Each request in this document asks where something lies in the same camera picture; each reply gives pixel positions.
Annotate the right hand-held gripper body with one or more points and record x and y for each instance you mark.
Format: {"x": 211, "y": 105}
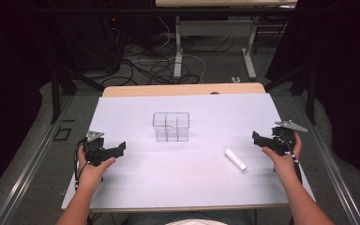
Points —
{"x": 282, "y": 137}

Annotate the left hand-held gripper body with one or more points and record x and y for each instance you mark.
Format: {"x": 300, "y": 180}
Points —
{"x": 94, "y": 150}

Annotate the person's left hand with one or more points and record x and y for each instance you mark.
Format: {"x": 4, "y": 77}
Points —
{"x": 90, "y": 173}

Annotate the person's right hand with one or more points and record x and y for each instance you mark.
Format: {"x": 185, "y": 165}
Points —
{"x": 282, "y": 162}

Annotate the white plastic stick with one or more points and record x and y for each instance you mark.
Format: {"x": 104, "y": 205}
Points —
{"x": 235, "y": 159}

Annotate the clear plastic organizer box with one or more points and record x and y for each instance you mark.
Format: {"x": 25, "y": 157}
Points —
{"x": 171, "y": 126}

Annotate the black metal stand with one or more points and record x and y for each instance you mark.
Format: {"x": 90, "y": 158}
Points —
{"x": 56, "y": 93}
{"x": 309, "y": 90}

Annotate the white plug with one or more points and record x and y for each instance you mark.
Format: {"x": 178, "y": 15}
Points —
{"x": 236, "y": 79}

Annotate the white table mat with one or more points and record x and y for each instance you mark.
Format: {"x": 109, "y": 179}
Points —
{"x": 181, "y": 175}

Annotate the person's grey clothing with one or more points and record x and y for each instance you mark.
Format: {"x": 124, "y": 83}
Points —
{"x": 184, "y": 218}

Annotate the black computer tower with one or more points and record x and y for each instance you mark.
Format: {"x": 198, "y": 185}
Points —
{"x": 90, "y": 40}

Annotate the white metal desk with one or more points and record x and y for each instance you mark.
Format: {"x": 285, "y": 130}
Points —
{"x": 215, "y": 28}

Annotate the metal floor rail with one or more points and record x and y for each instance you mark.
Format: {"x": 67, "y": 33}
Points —
{"x": 331, "y": 165}
{"x": 28, "y": 165}

